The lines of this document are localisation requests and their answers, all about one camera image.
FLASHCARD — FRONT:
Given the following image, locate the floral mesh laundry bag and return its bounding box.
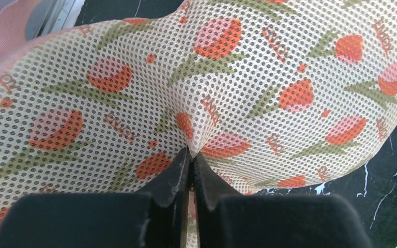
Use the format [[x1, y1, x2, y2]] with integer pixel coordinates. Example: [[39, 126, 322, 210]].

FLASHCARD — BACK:
[[0, 0, 397, 248]]

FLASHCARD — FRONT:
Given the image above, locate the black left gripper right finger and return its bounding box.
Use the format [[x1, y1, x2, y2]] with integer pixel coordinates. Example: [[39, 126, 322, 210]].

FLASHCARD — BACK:
[[192, 154, 372, 247]]

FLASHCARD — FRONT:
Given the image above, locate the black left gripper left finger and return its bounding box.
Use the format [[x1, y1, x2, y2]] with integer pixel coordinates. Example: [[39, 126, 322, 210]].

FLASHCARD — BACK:
[[0, 148, 191, 247]]

